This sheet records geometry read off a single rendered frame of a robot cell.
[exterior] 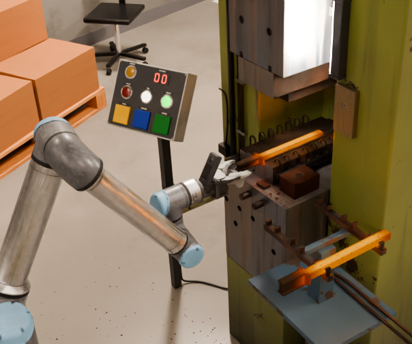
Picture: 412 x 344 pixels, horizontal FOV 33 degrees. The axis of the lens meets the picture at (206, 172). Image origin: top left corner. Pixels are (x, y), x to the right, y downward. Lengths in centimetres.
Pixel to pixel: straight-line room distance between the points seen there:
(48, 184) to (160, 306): 144
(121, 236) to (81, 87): 150
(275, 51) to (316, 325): 89
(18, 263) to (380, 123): 122
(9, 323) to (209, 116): 309
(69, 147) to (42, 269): 183
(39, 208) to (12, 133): 245
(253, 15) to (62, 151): 80
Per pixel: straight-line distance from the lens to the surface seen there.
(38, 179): 212
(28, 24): 515
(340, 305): 233
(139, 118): 286
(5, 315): 223
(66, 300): 354
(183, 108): 279
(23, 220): 219
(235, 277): 296
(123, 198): 208
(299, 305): 232
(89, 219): 404
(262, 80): 240
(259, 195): 254
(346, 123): 232
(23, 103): 462
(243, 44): 244
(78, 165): 198
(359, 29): 220
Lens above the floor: 234
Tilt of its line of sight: 33 degrees down
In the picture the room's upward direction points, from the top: 3 degrees counter-clockwise
